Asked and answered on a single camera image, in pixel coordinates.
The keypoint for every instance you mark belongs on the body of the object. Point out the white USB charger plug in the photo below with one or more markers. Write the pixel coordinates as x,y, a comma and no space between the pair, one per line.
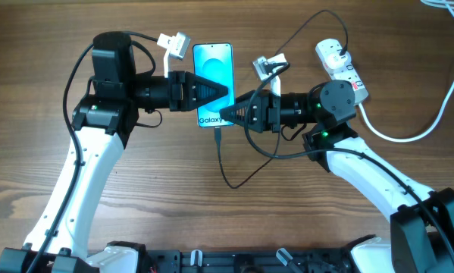
336,61

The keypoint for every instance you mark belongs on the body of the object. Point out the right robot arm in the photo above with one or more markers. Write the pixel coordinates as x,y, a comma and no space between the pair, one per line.
421,219

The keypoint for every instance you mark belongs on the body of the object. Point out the white power strip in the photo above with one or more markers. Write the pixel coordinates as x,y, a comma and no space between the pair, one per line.
347,73

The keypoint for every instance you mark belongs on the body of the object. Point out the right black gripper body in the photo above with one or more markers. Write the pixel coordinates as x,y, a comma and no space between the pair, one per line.
273,113

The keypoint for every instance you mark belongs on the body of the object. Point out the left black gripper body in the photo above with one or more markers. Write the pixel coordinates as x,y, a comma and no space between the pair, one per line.
175,101

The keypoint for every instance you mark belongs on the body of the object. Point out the Galaxy S25 smartphone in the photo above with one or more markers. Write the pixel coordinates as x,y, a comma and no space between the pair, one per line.
214,61

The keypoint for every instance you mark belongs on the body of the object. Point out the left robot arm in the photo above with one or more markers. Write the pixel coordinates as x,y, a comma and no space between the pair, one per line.
99,129

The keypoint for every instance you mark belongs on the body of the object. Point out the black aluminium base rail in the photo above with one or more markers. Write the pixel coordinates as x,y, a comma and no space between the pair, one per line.
310,260

